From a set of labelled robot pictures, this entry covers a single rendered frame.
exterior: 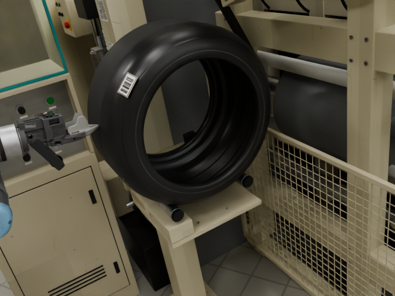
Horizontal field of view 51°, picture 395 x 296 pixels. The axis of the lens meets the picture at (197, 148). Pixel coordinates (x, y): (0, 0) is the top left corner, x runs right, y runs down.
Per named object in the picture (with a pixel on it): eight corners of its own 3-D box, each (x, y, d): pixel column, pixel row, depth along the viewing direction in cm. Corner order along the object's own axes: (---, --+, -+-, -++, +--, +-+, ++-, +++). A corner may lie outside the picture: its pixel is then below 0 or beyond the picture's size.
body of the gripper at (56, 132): (65, 115, 110) (17, 125, 105) (72, 144, 114) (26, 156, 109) (59, 108, 116) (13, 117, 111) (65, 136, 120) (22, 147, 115)
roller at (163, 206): (135, 167, 160) (144, 171, 162) (130, 178, 160) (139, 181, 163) (176, 208, 131) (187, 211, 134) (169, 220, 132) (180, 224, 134)
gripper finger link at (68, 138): (86, 133, 114) (53, 141, 110) (87, 138, 115) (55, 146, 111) (81, 128, 118) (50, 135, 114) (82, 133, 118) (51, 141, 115)
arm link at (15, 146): (8, 165, 106) (4, 152, 114) (28, 160, 109) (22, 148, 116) (-1, 133, 103) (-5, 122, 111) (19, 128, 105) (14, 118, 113)
